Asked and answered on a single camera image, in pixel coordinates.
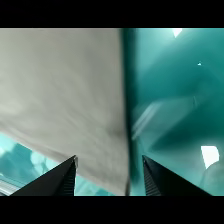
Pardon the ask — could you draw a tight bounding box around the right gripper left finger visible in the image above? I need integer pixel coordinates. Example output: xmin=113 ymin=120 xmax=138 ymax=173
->
xmin=10 ymin=154 xmax=79 ymax=197

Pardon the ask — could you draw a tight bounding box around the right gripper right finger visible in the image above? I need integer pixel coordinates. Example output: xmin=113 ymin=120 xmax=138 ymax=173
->
xmin=142 ymin=154 xmax=212 ymax=197

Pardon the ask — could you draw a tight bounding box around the beige garment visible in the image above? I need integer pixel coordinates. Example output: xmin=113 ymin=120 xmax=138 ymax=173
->
xmin=0 ymin=28 xmax=132 ymax=197

